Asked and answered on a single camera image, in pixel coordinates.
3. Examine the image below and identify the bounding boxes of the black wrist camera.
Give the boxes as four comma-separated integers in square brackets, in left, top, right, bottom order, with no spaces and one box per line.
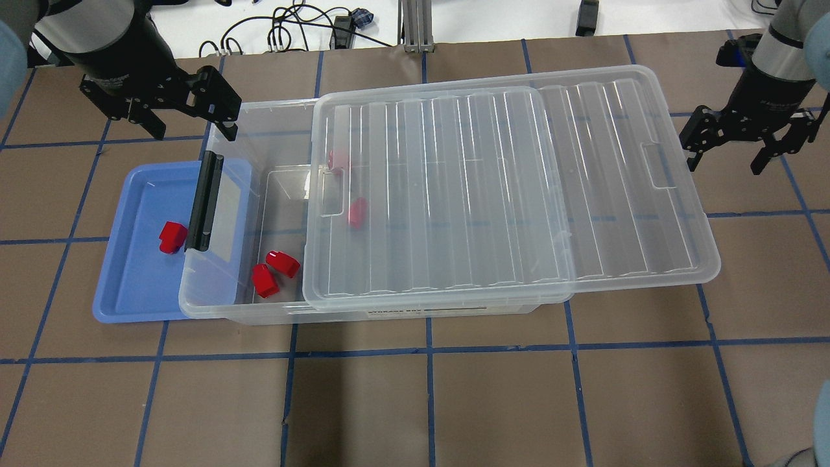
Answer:
[715,33,763,68]

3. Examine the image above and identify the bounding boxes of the clear plastic storage box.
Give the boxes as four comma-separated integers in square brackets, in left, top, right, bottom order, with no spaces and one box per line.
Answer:
[177,99,536,326]

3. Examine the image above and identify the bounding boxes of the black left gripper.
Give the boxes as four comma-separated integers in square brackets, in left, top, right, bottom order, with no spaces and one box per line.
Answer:
[79,17,241,142]

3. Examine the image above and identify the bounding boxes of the red block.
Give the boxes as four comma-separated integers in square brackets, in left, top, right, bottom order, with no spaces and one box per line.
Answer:
[158,221,189,255]
[251,263,281,298]
[266,250,302,278]
[347,197,368,230]

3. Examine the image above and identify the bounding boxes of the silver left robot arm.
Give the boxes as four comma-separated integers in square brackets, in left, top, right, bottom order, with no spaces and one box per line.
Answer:
[1,1,241,141]

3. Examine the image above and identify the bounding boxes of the black box latch handle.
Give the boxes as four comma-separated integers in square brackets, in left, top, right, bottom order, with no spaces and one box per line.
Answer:
[185,150,224,252]

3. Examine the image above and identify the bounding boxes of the blue plastic tray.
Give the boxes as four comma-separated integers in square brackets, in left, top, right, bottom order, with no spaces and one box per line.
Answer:
[93,158,255,323]

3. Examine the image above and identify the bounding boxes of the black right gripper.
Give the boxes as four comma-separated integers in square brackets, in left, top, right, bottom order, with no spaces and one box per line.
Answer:
[680,68,821,175]

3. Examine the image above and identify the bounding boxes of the clear plastic box lid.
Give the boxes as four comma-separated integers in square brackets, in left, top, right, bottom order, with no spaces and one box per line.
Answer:
[303,65,721,311]

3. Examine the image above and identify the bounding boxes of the aluminium frame post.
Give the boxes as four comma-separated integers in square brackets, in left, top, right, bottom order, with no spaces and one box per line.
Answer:
[397,0,435,54]

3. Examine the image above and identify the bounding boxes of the red block far corner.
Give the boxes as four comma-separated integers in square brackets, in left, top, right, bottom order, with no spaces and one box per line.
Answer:
[327,150,351,172]

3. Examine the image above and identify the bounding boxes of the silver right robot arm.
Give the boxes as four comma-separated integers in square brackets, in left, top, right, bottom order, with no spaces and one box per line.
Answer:
[679,1,829,175]

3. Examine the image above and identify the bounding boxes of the black power adapter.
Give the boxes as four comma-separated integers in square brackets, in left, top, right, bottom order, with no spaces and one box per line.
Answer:
[575,0,600,36]

